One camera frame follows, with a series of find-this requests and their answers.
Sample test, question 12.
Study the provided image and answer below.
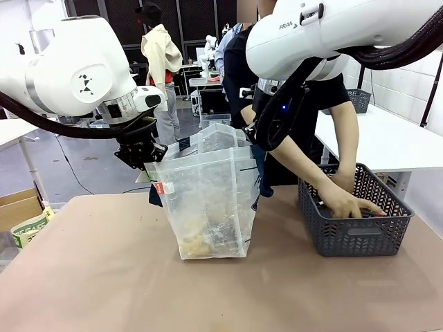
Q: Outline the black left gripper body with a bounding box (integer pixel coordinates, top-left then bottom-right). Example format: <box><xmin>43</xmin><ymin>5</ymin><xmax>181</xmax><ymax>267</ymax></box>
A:
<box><xmin>116</xmin><ymin>117</ymin><xmax>157</xmax><ymax>153</ymax></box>

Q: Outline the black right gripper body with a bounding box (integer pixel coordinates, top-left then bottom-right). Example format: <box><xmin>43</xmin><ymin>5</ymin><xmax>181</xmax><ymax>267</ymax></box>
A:
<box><xmin>265</xmin><ymin>90</ymin><xmax>307</xmax><ymax>139</ymax></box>

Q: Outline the translucent white shopping bag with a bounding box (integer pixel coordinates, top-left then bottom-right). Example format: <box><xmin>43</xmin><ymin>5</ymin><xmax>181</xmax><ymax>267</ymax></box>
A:
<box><xmin>136</xmin><ymin>122</ymin><xmax>274</xmax><ymax>261</ymax></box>

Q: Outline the gray plastic mesh basket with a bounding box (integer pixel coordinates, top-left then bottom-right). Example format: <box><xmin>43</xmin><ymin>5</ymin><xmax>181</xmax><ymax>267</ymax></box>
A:
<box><xmin>345</xmin><ymin>89</ymin><xmax>372</xmax><ymax>114</ymax></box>
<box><xmin>297</xmin><ymin>163</ymin><xmax>415</xmax><ymax>258</ymax></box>

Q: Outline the person's left forearm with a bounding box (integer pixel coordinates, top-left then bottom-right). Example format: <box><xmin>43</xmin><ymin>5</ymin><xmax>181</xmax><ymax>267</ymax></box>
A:
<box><xmin>334</xmin><ymin>134</ymin><xmax>359</xmax><ymax>177</ymax></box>

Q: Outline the person's left hand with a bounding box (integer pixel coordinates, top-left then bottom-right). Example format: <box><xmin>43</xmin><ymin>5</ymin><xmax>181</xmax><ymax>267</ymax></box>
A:
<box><xmin>331</xmin><ymin>172</ymin><xmax>356</xmax><ymax>195</ymax></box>

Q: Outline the person's right hand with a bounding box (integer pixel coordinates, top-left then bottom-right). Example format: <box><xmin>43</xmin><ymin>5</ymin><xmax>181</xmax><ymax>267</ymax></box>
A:
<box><xmin>318</xmin><ymin>187</ymin><xmax>388</xmax><ymax>220</ymax></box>

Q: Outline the clear plastic storage box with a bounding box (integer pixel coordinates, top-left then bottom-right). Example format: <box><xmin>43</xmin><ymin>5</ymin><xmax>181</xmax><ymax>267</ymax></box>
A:
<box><xmin>200</xmin><ymin>113</ymin><xmax>232</xmax><ymax>129</ymax></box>

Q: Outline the black equipment case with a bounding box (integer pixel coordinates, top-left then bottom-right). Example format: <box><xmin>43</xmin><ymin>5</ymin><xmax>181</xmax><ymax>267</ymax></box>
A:
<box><xmin>199</xmin><ymin>89</ymin><xmax>229</xmax><ymax>115</ymax></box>

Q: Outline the person in black t-shirt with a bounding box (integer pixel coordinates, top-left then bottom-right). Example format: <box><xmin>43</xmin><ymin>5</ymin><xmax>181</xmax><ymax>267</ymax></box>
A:
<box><xmin>223</xmin><ymin>0</ymin><xmax>352</xmax><ymax>187</ymax></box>

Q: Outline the white background table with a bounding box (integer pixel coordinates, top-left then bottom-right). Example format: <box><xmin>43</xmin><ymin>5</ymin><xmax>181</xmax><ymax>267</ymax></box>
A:
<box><xmin>188</xmin><ymin>77</ymin><xmax>224</xmax><ymax>104</ymax></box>

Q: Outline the background person in blue shirt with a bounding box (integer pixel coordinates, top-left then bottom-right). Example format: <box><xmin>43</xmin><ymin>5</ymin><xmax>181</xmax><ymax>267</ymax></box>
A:
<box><xmin>214</xmin><ymin>22</ymin><xmax>243</xmax><ymax>101</ymax></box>

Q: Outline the yellow snack package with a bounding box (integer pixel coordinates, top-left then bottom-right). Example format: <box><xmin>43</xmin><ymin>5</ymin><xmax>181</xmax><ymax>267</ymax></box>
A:
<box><xmin>179</xmin><ymin>224</ymin><xmax>213</xmax><ymax>259</ymax></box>

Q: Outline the white side table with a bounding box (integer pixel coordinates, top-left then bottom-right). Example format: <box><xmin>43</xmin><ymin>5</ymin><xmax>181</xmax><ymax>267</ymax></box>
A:
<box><xmin>314</xmin><ymin>102</ymin><xmax>443</xmax><ymax>194</ymax></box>

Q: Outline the dark packaged item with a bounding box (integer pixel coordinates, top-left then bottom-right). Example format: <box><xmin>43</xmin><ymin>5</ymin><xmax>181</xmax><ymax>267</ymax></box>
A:
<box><xmin>207</xmin><ymin>217</ymin><xmax>242</xmax><ymax>250</ymax></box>

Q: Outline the green and white sack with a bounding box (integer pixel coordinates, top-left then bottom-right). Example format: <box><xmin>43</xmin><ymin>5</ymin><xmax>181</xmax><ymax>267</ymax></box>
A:
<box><xmin>10</xmin><ymin>206</ymin><xmax>55</xmax><ymax>250</ymax></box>

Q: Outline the white desk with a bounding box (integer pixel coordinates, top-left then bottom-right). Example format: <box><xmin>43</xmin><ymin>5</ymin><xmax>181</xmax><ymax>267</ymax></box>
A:
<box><xmin>0</xmin><ymin>119</ymin><xmax>49</xmax><ymax>210</ymax></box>

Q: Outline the brown cardboard box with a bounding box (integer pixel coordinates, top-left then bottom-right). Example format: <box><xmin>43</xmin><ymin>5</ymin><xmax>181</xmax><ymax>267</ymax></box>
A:
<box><xmin>0</xmin><ymin>188</ymin><xmax>45</xmax><ymax>233</ymax></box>

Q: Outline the gray framed whiteboard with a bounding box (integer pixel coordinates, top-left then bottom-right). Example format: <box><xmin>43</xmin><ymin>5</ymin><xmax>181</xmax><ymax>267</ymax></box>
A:
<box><xmin>28</xmin><ymin>28</ymin><xmax>55</xmax><ymax>55</ymax></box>

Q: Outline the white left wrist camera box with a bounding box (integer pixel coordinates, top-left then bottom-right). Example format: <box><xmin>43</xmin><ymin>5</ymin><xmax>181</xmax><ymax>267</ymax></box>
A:
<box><xmin>132</xmin><ymin>86</ymin><xmax>167</xmax><ymax>113</ymax></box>

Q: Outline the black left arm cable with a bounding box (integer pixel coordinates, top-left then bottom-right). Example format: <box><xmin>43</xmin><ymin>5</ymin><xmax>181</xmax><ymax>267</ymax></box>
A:
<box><xmin>0</xmin><ymin>91</ymin><xmax>156</xmax><ymax>140</ymax></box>

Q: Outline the black right arm cable sleeve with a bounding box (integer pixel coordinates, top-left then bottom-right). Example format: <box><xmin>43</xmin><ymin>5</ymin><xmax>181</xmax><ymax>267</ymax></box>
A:
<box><xmin>256</xmin><ymin>0</ymin><xmax>443</xmax><ymax>152</ymax></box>

